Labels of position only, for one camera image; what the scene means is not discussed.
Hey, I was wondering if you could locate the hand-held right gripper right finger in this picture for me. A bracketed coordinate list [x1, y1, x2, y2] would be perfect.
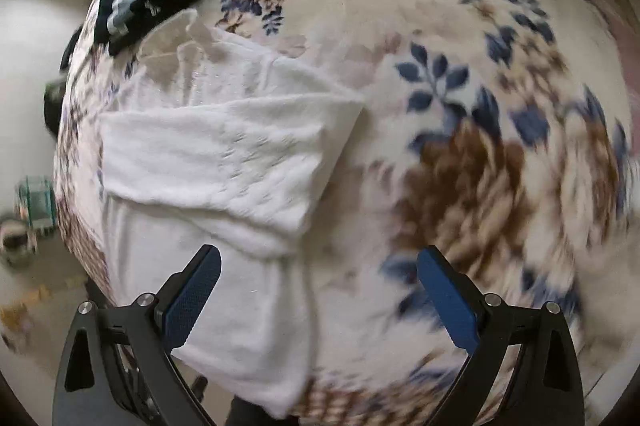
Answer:
[416, 245, 586, 426]

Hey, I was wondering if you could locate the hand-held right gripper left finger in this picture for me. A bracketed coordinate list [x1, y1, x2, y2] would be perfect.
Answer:
[52, 244, 222, 426]

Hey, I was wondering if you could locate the white knit garment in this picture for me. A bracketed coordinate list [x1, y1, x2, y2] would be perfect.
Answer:
[98, 9, 367, 419]

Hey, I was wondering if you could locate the floral printed blanket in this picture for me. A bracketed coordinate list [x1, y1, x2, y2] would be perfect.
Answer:
[52, 0, 635, 426]

